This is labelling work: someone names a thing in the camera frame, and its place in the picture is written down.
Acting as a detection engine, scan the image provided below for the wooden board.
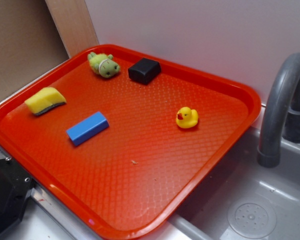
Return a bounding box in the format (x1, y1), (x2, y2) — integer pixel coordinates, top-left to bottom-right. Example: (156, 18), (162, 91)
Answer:
(45, 0), (99, 57)

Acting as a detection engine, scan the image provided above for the grey toy faucet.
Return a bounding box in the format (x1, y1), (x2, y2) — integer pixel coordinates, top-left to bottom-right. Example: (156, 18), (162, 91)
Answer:
(257, 52), (300, 168)

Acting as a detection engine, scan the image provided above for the yellow rubber duck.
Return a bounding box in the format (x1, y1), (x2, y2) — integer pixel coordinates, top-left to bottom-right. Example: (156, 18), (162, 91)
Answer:
(175, 106), (199, 129)

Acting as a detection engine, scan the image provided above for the blue rectangular block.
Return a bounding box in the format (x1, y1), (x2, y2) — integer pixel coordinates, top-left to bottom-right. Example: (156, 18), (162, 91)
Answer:
(66, 111), (110, 146)

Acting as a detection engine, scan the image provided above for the grey plastic sink basin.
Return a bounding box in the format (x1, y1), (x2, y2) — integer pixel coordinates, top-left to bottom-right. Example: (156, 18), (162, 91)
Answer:
(168, 124), (300, 240)

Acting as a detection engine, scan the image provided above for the yellow sponge with grey pad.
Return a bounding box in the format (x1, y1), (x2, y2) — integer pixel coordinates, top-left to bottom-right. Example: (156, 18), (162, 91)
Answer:
(24, 87), (67, 116)

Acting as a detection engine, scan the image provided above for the green plush toy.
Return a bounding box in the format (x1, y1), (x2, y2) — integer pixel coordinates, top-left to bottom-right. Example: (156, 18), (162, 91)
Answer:
(87, 52), (121, 79)

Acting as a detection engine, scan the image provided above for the red plastic tray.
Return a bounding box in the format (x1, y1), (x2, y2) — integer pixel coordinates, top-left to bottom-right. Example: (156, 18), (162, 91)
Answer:
(0, 44), (261, 240)

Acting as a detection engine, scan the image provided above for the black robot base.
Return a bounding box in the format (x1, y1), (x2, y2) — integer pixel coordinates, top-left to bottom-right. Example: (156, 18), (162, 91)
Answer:
(0, 157), (34, 236)

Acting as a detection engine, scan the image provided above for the black rectangular block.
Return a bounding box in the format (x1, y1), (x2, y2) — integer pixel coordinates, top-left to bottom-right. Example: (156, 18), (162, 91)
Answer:
(128, 58), (161, 85)

